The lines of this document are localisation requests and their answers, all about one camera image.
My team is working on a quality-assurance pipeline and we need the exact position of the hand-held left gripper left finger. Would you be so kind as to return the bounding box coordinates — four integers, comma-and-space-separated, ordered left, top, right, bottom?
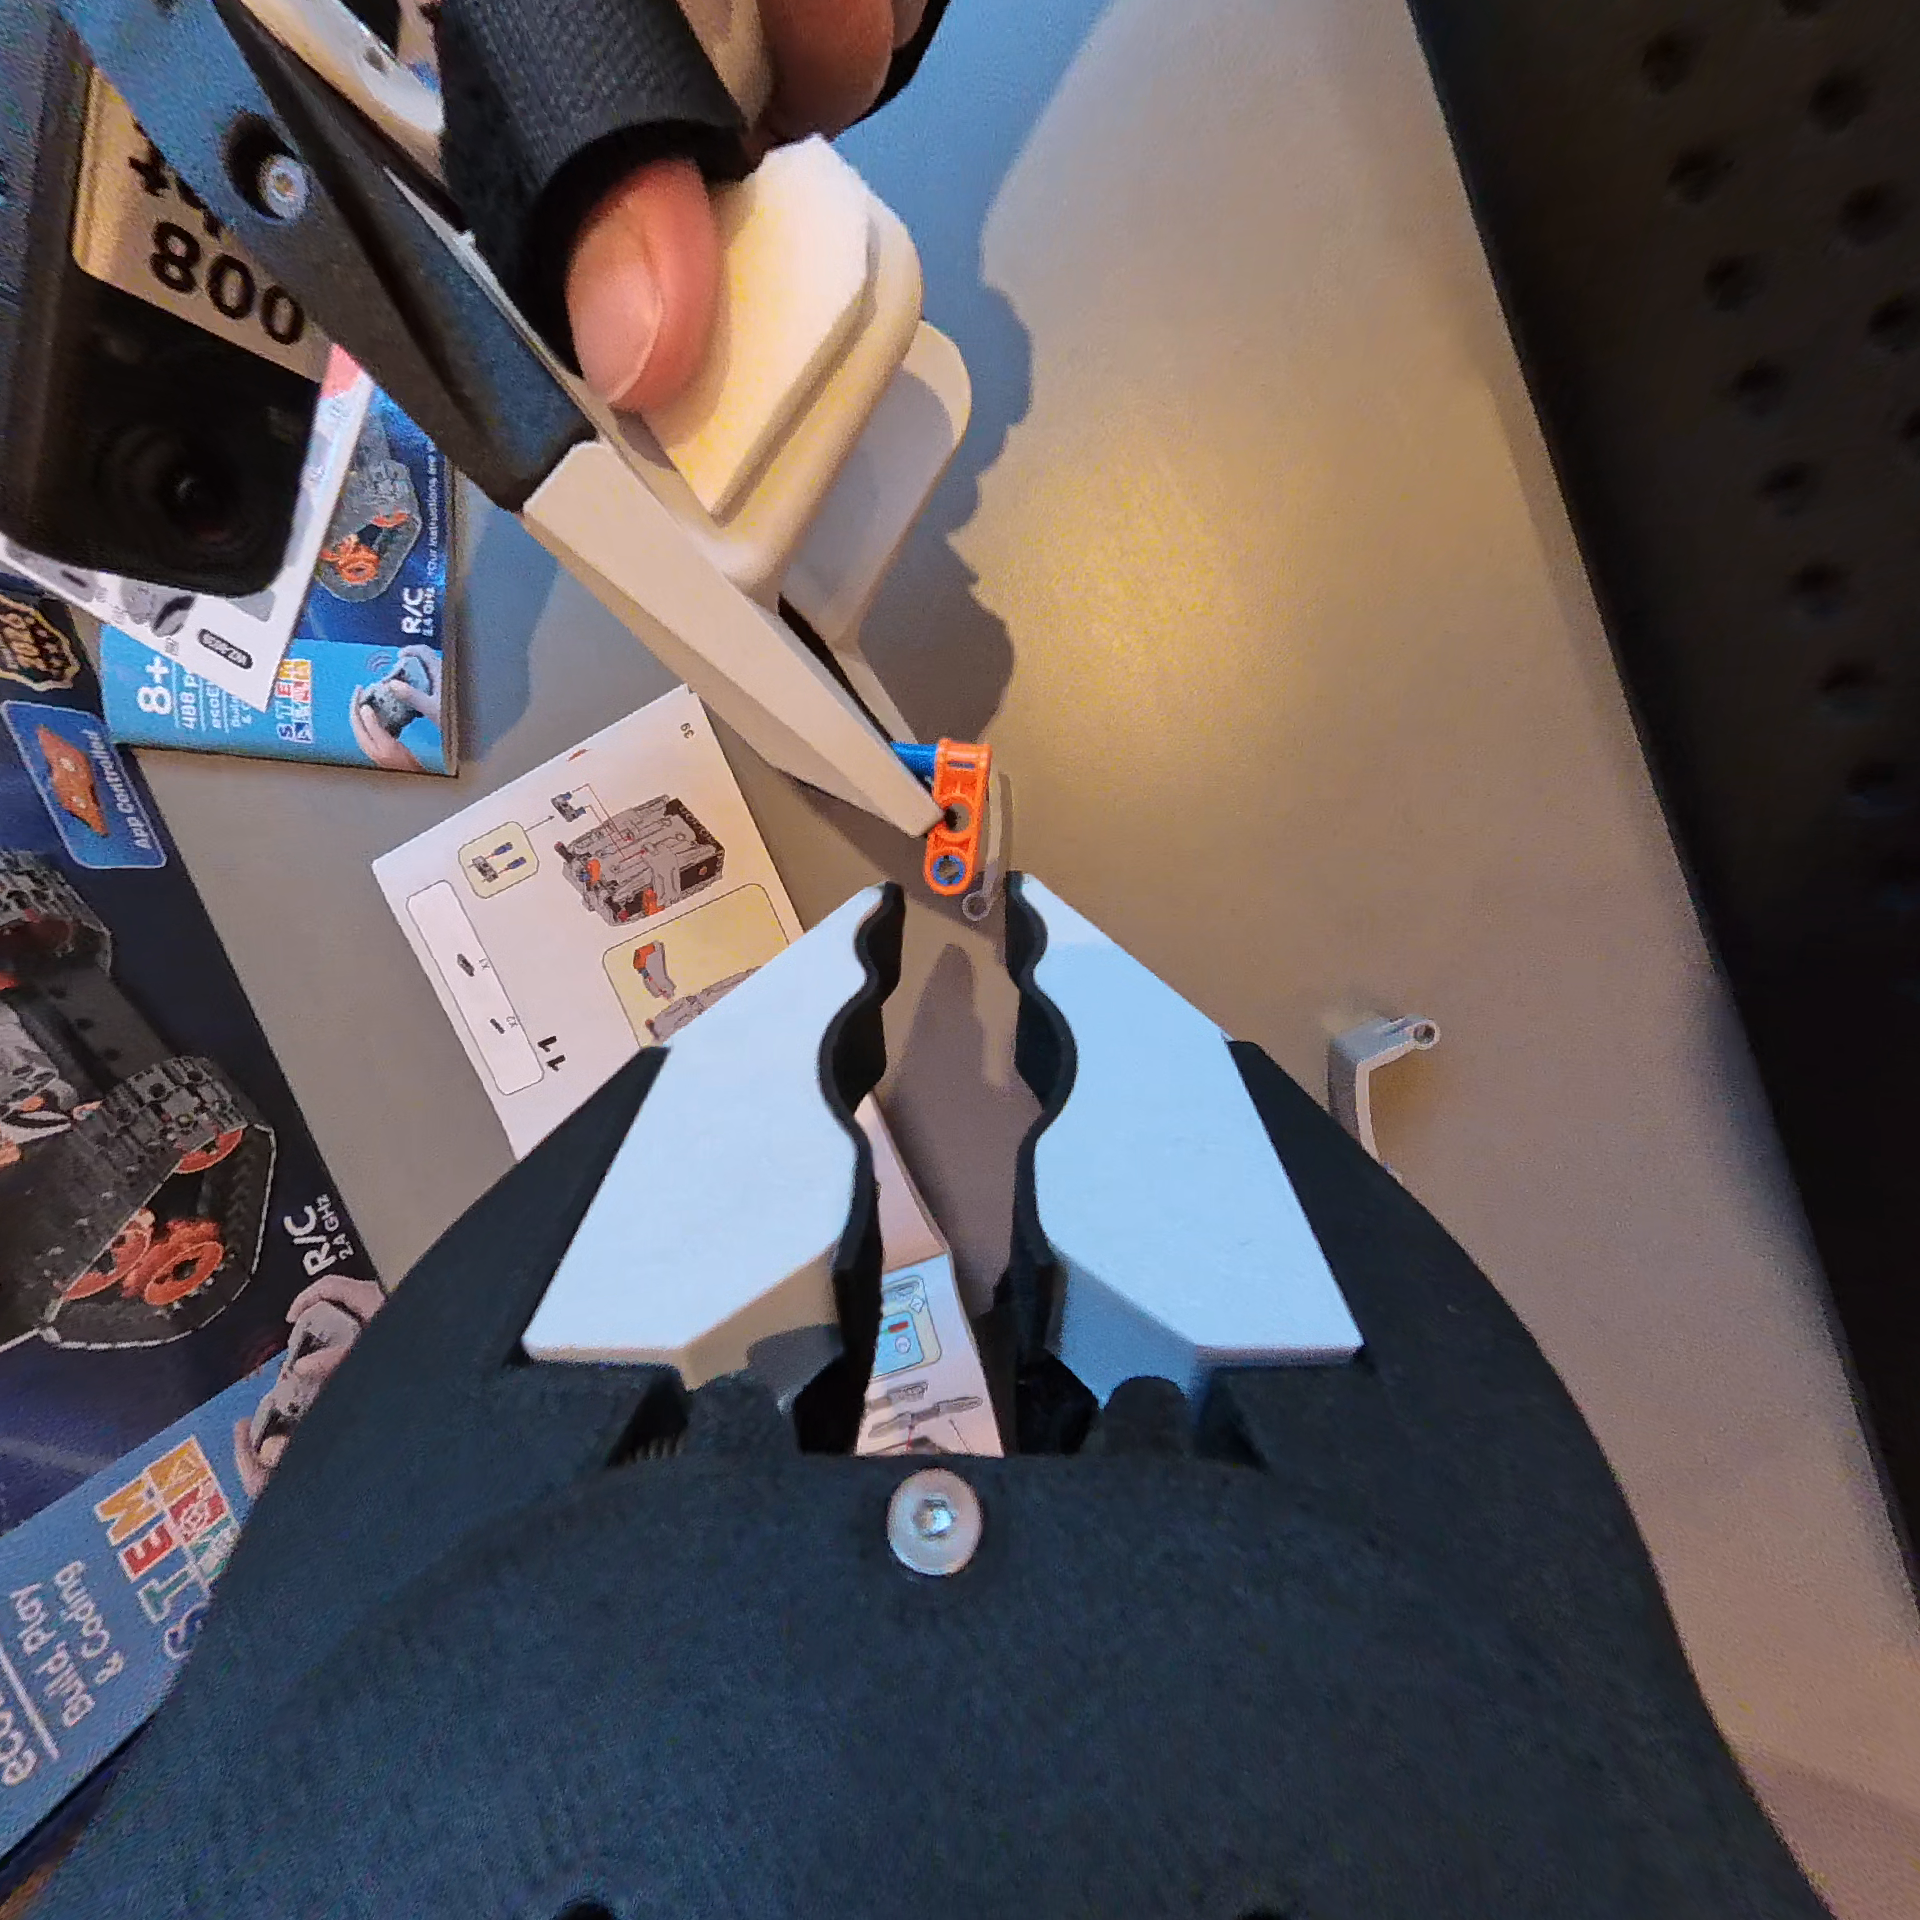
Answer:
518, 882, 916, 1453

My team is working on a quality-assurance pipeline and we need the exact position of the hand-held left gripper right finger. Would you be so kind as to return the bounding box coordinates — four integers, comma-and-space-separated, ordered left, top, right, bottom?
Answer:
1000, 870, 1368, 1453

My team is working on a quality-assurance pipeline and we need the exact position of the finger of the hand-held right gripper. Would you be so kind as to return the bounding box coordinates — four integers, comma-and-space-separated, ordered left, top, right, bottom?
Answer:
520, 430, 964, 838
777, 321, 975, 758

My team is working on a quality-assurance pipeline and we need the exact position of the orange building piece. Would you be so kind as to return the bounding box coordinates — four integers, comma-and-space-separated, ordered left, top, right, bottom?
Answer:
909, 735, 999, 903

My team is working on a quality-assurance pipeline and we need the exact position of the grey desk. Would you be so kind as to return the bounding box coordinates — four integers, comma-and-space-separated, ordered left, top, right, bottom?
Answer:
135, 0, 1920, 1920

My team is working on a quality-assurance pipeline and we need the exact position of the robot sticker sheet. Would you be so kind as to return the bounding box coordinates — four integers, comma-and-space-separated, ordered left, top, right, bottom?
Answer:
0, 352, 376, 676

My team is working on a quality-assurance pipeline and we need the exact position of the open building manual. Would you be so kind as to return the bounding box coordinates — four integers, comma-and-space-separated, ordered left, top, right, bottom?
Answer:
373, 688, 1007, 1461

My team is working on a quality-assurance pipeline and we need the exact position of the blue instruction booklet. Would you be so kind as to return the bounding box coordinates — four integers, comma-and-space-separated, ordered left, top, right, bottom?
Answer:
96, 382, 460, 778

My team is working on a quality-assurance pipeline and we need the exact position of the blue robot kit box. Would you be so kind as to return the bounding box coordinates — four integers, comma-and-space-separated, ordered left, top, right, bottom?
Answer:
0, 592, 396, 1854

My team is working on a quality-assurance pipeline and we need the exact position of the black perforated office chair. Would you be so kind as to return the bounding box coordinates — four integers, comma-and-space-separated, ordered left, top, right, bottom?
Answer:
1401, 0, 1920, 1593

